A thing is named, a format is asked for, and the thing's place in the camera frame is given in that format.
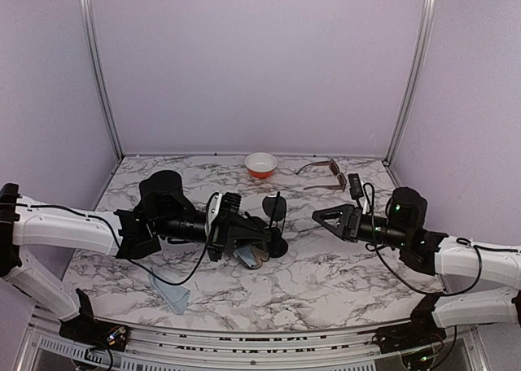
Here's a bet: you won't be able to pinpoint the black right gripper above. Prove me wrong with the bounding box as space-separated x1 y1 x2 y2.
313 204 409 250

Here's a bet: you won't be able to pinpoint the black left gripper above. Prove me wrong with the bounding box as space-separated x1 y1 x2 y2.
154 209 272 263

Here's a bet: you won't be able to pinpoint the brown striped glasses case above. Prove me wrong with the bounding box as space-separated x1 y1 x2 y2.
233 246 270 270

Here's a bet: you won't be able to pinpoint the black woven glasses case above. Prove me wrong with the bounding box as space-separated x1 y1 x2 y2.
266 229 288 258

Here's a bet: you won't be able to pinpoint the black aviator sunglasses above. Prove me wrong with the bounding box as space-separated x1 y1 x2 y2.
261 191 287 234

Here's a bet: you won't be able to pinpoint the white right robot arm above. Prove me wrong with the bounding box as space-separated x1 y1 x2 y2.
312 187 520 345

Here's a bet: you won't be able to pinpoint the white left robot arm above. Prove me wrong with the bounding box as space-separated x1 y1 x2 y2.
1 170 272 347

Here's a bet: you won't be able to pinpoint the brown translucent sunglasses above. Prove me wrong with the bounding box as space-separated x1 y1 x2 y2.
295 159 348 192

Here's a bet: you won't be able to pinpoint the white bowl orange outside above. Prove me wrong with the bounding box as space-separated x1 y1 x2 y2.
244 152 278 179

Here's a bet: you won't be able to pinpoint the light blue cleaning cloth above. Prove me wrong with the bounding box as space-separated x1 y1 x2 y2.
148 272 191 316

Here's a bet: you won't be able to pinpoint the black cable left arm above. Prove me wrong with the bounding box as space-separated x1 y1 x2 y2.
0 202 221 286

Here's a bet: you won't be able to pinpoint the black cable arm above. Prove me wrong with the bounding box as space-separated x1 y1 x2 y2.
357 181 521 295
0 202 221 286

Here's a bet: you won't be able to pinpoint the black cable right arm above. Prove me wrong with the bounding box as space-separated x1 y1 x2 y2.
357 181 521 295

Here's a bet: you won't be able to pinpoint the aluminium frame post right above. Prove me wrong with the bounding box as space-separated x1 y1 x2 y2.
383 0 437 167

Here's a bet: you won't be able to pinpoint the aluminium frame post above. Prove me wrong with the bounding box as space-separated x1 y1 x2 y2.
383 0 437 167
80 0 125 163

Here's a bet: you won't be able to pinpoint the aluminium frame rail back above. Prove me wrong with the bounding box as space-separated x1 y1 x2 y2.
120 151 387 159

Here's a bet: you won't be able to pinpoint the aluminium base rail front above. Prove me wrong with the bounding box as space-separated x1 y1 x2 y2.
15 307 490 370

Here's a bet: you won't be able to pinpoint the aluminium frame post left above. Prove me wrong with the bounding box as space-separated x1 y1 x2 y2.
80 0 125 163

